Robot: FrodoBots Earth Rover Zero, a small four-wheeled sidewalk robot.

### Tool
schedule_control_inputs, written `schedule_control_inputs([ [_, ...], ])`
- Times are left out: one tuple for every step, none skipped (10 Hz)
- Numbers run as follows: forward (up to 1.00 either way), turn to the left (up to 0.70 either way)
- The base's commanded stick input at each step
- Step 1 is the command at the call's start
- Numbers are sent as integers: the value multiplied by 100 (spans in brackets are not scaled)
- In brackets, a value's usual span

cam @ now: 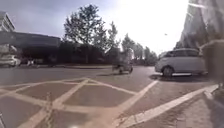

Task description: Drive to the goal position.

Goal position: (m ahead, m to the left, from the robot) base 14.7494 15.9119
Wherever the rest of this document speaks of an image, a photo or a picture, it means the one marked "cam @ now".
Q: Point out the white car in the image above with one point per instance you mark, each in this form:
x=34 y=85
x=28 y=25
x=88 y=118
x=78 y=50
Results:
x=181 y=61
x=8 y=61

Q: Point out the group of trees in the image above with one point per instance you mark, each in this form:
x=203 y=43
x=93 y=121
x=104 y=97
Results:
x=136 y=50

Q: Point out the tall tree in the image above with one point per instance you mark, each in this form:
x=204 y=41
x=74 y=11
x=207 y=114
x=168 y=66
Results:
x=85 y=26

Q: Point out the dark hedge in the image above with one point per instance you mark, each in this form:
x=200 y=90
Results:
x=76 y=53

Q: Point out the grey asphalt road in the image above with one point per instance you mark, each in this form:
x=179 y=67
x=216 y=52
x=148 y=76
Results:
x=100 y=96

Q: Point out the tall pale building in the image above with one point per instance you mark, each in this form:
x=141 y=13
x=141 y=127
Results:
x=200 y=23

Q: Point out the small vehicle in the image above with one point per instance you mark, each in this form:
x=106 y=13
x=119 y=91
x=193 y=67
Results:
x=122 y=65

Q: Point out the dark low building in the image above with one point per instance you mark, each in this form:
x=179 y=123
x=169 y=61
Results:
x=33 y=41

